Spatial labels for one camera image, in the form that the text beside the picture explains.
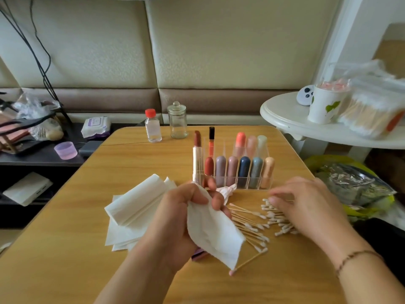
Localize person's left hand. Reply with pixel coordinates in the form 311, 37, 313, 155
142, 182, 232, 276

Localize person's right hand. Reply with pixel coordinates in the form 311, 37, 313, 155
267, 176, 355, 251

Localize pile of cotton swabs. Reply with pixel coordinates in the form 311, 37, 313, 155
262, 198, 301, 237

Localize stack of white tissues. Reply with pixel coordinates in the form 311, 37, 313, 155
104, 174, 178, 252

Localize large white tissue sheet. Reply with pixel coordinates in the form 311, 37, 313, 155
186, 199, 246, 271

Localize red lipstick beige tube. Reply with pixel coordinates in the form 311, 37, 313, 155
261, 157, 275, 189

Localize clear acrylic lipstick organizer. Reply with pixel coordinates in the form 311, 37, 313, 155
203, 126, 275, 189

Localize red lipstick grey-blue tube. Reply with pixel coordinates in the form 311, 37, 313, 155
249, 157, 263, 189

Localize brown lipstick gold tube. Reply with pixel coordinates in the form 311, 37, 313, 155
192, 130, 205, 186

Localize red lipstick mauve tube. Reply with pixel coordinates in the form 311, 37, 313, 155
215, 155, 227, 187

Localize red lipstick navy tube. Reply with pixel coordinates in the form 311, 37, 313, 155
238, 156, 251, 189

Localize red lipstick dusty pink tube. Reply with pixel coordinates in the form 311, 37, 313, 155
227, 155, 239, 187

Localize person's left forearm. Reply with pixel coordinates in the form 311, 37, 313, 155
95, 250, 191, 304

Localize person's right forearm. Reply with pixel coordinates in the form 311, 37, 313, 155
329, 231, 405, 304

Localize pink-tipped cotton swab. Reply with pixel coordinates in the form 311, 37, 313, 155
229, 250, 267, 276

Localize yellow-green bin with bag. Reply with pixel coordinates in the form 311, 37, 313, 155
305, 155, 396, 222

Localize white round side table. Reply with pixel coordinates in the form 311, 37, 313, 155
260, 92, 405, 149

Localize clear bottle red cap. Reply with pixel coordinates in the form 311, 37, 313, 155
144, 109, 163, 144

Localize white mug green leaf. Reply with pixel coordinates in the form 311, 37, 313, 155
308, 81, 352, 125

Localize glass jar with lid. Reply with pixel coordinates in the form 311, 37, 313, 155
167, 101, 189, 139

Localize dark grey flat box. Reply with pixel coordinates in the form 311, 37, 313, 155
78, 140, 103, 156

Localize white panda figure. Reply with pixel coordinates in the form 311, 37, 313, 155
297, 85, 316, 106

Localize wet wipes pack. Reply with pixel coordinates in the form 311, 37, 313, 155
81, 116, 111, 138

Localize small purple plastic cup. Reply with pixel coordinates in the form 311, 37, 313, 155
54, 141, 78, 160

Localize black low shelf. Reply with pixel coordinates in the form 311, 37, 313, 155
0, 120, 143, 228

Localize white power bank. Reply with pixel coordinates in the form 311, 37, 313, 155
2, 171, 53, 207

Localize beige padded backrest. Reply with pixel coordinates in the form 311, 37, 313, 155
0, 0, 346, 124

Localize crumpled clear plastic bag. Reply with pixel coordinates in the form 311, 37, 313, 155
13, 92, 65, 142

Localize pink tray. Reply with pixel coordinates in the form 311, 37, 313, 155
0, 111, 29, 146

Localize thin wrist bracelet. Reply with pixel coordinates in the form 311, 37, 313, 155
335, 249, 383, 278

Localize black cables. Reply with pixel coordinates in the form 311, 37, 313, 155
0, 0, 64, 118

